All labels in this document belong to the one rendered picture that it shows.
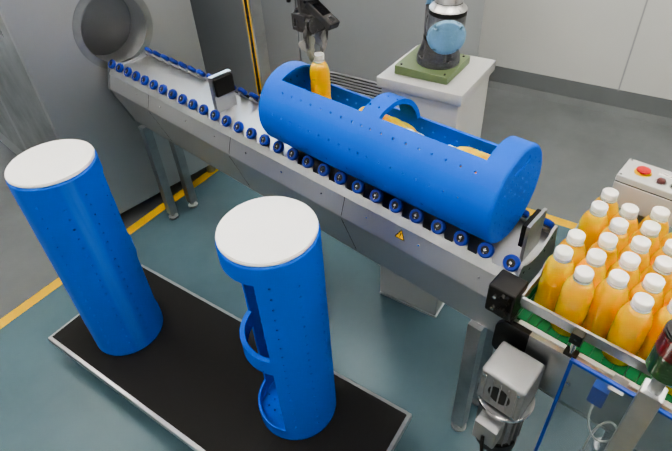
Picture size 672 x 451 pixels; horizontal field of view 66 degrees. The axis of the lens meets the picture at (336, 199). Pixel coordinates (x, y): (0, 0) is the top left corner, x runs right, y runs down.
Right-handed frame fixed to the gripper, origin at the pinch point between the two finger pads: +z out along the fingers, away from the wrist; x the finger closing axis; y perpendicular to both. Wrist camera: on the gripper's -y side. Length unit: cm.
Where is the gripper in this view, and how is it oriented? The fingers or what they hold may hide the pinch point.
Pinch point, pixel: (318, 56)
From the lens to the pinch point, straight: 175.4
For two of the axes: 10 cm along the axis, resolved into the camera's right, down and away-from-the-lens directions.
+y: -7.3, -3.9, 5.5
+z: 0.5, 7.8, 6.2
